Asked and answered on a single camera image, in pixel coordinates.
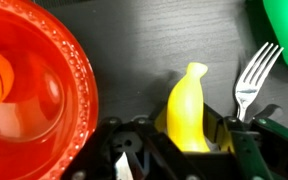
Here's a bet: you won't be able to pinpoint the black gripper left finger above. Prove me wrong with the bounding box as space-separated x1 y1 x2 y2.
60 106 205 180

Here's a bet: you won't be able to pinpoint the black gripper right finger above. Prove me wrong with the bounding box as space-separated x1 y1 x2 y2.
202 103 288 180

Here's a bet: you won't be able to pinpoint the yellow banana plush toy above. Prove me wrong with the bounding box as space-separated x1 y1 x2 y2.
165 62 212 153

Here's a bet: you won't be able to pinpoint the green plastic toy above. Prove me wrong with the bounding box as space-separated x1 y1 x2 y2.
262 0 288 78

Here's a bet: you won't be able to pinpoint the large red plastic bowl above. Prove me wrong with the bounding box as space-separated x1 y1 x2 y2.
0 0 99 180

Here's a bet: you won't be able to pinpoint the silver metal fork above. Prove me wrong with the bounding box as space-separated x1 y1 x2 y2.
234 41 284 123

